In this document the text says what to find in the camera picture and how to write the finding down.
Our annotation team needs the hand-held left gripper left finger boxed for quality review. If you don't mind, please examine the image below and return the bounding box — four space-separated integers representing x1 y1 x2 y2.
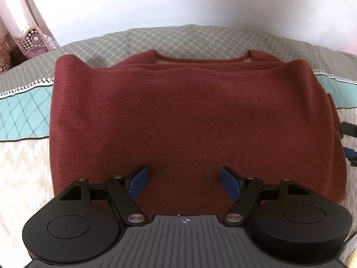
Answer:
57 166 150 226

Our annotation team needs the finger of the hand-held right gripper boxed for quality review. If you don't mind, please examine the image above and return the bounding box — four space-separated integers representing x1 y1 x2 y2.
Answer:
343 146 357 170
340 121 357 139

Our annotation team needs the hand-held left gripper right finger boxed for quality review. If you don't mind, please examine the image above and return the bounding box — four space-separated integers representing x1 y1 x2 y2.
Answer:
220 166 309 226

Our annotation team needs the dark red sweater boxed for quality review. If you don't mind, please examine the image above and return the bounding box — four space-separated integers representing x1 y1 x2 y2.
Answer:
48 49 348 215

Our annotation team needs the patterned bed blanket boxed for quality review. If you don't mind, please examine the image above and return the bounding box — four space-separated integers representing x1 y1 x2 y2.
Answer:
0 24 357 229

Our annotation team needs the pink lace curtain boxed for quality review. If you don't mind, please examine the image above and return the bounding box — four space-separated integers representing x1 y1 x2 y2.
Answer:
0 0 61 74

